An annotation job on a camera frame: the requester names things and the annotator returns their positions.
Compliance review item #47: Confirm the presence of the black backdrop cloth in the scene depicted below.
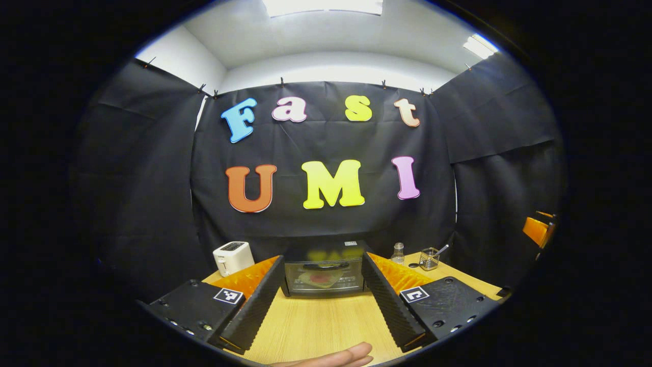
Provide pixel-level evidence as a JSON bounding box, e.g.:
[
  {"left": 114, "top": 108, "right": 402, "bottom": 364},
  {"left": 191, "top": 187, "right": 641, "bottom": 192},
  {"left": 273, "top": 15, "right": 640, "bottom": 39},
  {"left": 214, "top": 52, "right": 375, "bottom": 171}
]
[{"left": 76, "top": 51, "right": 568, "bottom": 304}]

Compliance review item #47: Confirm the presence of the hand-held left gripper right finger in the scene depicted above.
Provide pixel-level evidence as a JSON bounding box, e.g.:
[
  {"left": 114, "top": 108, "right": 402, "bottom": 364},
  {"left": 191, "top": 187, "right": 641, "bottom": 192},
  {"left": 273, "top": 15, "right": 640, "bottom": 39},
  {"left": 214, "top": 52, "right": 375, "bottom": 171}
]
[{"left": 361, "top": 251, "right": 500, "bottom": 354}]

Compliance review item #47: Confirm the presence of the small clear glass jar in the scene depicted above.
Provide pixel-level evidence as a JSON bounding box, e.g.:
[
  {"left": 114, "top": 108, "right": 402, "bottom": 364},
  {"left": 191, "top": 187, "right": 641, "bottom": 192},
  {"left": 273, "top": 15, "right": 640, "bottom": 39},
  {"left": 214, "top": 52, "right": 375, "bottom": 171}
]
[{"left": 419, "top": 248, "right": 440, "bottom": 272}]

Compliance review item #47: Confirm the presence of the black electric oven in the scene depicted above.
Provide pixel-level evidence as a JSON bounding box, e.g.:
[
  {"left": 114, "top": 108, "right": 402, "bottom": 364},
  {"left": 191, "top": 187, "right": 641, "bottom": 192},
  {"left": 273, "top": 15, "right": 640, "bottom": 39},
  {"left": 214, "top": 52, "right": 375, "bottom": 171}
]
[{"left": 280, "top": 241, "right": 370, "bottom": 298}]

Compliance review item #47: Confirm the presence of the small ceiling light panel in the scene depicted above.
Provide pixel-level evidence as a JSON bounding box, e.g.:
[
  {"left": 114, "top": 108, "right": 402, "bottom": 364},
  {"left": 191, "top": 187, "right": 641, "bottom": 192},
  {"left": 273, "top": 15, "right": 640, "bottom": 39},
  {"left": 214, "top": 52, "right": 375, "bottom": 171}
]
[{"left": 463, "top": 34, "right": 499, "bottom": 60}]

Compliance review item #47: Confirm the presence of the white toaster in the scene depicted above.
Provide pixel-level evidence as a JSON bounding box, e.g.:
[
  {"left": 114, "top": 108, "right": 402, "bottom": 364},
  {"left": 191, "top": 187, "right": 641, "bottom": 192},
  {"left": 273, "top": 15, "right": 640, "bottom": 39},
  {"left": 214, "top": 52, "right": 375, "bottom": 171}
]
[{"left": 213, "top": 241, "right": 255, "bottom": 277}]

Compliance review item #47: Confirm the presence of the cream square plate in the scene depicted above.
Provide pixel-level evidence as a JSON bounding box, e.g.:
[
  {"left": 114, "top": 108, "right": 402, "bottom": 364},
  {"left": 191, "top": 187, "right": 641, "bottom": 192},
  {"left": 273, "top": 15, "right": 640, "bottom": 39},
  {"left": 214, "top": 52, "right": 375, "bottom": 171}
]
[{"left": 297, "top": 270, "right": 345, "bottom": 289}]

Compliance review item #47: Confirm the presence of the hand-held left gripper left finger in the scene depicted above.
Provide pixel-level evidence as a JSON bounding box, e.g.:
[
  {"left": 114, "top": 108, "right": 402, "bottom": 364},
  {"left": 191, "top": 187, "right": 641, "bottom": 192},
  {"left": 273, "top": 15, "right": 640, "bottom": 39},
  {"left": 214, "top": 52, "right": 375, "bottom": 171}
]
[{"left": 148, "top": 255, "right": 285, "bottom": 356}]

